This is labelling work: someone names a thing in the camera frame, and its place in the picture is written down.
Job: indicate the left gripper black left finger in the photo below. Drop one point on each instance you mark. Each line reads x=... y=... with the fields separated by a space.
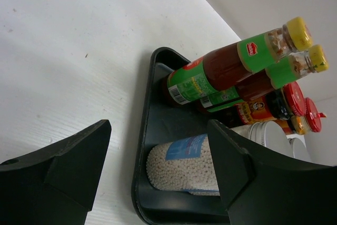
x=56 y=184

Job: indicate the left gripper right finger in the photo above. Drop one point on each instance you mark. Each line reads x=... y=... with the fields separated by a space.
x=260 y=186

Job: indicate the silver-lid white jar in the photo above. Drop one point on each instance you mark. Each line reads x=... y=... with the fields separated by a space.
x=186 y=165

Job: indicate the red-lid dark sauce jar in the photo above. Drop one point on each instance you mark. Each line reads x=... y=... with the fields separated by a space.
x=301 y=125

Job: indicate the red-label sauce bottle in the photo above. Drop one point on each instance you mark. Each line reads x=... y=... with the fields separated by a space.
x=225 y=67

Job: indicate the green-label sauce bottle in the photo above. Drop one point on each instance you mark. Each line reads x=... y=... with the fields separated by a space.
x=289 y=69

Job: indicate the black plastic tray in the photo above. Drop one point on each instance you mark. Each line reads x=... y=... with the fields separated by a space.
x=161 y=124

